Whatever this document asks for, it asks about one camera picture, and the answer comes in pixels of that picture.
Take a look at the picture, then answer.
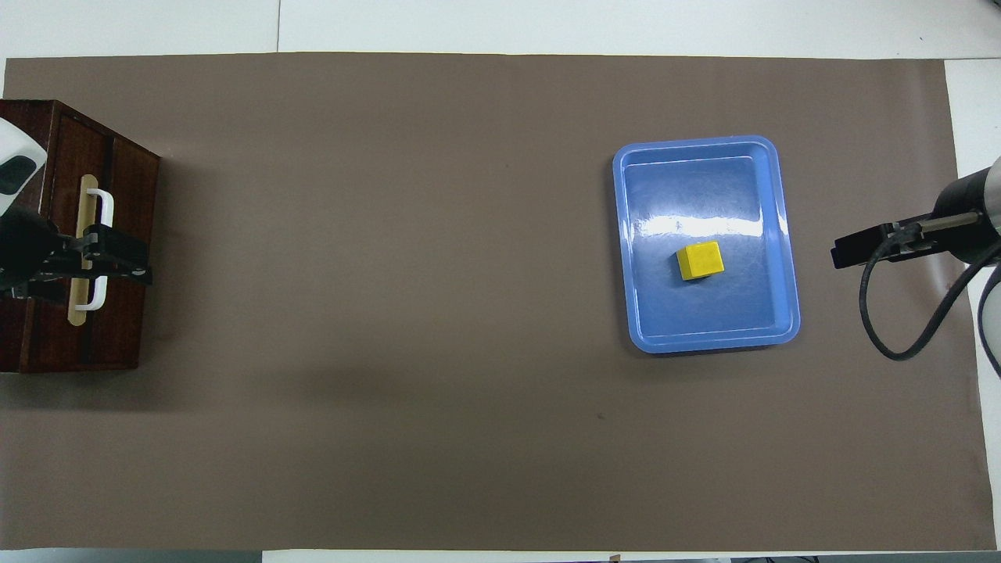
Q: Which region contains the yellow cube block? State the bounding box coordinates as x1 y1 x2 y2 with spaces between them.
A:
676 241 725 282

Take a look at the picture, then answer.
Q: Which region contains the blue plastic tray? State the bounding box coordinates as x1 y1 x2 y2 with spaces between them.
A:
612 135 802 354

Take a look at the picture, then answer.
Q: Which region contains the white drawer handle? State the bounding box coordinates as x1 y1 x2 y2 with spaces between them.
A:
75 188 115 312

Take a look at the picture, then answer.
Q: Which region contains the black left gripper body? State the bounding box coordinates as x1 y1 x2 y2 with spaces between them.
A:
0 205 88 303

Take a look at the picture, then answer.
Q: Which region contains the brown table mat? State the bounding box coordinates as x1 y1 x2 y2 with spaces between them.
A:
0 52 998 552

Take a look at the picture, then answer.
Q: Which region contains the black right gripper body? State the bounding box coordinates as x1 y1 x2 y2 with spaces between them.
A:
888 168 996 265

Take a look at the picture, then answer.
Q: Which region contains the dark wooden drawer cabinet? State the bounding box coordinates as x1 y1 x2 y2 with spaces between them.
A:
0 99 161 374

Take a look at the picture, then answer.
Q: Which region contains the black right arm gripper cable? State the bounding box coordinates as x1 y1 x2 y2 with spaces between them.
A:
859 223 1001 361

